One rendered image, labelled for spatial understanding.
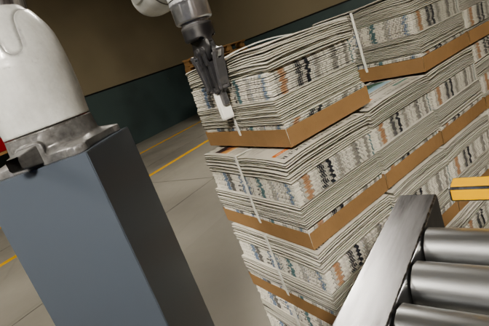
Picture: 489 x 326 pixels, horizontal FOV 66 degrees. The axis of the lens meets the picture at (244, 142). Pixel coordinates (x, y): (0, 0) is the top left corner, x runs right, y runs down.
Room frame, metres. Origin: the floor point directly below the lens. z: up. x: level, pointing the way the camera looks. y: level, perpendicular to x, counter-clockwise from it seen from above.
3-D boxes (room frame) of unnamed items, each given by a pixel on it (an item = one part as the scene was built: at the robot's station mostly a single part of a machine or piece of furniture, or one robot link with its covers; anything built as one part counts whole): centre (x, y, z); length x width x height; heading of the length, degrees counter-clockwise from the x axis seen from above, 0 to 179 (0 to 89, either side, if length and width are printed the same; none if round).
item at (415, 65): (1.27, -0.57, 0.86); 0.38 x 0.29 x 0.04; 33
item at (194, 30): (0.92, 0.01, 1.11); 0.08 x 0.07 x 0.09; 31
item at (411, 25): (1.27, -0.57, 0.95); 0.38 x 0.29 x 0.23; 33
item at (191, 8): (0.92, 0.01, 1.19); 0.09 x 0.09 x 0.06
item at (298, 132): (0.92, -0.18, 0.86); 0.29 x 0.16 x 0.04; 121
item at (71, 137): (0.69, 0.33, 1.03); 0.22 x 0.18 x 0.06; 173
